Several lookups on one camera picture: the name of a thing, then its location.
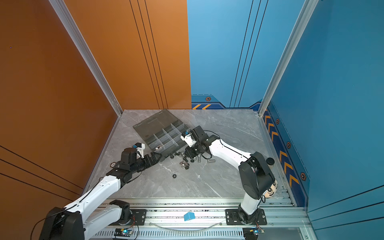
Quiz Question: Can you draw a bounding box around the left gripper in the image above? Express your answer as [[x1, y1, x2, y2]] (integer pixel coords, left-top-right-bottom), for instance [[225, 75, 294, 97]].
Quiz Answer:
[[130, 151, 162, 175]]

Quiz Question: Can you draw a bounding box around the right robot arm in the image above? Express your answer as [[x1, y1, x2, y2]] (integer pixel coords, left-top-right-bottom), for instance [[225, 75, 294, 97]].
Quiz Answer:
[[181, 126, 278, 226]]

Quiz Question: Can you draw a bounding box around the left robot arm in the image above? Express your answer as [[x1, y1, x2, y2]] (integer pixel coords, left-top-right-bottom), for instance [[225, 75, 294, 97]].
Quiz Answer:
[[39, 143, 163, 240]]

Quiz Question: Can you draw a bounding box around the grey plastic organizer box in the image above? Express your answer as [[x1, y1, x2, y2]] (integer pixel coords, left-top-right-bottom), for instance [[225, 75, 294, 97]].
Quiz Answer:
[[133, 110, 190, 162]]

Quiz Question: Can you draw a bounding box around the brown jar black lid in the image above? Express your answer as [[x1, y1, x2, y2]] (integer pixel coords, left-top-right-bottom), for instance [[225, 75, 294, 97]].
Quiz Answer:
[[266, 158, 275, 166]]

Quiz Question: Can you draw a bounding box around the left circuit board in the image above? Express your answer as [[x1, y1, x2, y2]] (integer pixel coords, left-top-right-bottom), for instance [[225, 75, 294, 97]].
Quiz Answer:
[[113, 228, 134, 240]]

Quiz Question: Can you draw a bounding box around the circuit board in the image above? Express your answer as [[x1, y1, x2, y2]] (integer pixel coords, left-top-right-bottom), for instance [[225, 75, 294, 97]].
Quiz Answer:
[[243, 228, 265, 240], [113, 228, 134, 240]]

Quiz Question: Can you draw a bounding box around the plush doll toy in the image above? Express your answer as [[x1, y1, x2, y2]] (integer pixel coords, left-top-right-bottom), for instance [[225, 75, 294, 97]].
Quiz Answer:
[[264, 180, 278, 199]]

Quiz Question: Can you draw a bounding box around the right circuit board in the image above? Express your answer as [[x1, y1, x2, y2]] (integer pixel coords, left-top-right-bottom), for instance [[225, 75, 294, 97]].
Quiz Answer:
[[243, 228, 265, 240]]

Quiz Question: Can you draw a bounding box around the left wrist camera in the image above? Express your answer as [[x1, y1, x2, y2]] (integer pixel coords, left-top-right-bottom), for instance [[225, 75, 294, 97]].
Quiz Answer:
[[133, 143, 146, 159]]

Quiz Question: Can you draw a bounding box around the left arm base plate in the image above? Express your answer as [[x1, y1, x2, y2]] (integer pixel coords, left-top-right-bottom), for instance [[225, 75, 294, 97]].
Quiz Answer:
[[119, 209, 147, 227]]

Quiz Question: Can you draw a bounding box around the blue block on rail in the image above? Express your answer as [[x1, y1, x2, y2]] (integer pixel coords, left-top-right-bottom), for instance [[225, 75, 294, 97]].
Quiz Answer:
[[184, 212, 196, 222]]

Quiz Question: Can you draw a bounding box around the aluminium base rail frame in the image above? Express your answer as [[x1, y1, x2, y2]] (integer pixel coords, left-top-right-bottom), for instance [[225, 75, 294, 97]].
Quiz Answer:
[[53, 197, 319, 240]]

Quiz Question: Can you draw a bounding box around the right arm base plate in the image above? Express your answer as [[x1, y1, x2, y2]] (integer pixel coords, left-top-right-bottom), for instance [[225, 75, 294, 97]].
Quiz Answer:
[[226, 208, 268, 226]]

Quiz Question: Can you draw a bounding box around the right aluminium corner post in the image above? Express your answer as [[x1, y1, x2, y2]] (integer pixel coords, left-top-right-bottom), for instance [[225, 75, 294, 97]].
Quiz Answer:
[[258, 0, 319, 117]]

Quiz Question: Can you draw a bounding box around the aluminium corner post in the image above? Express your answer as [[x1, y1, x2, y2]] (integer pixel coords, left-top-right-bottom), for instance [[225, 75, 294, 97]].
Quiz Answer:
[[258, 0, 319, 117], [49, 0, 123, 117]]

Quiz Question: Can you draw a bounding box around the left aluminium corner post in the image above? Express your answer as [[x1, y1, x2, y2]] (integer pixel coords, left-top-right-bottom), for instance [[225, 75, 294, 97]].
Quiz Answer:
[[49, 0, 123, 117]]

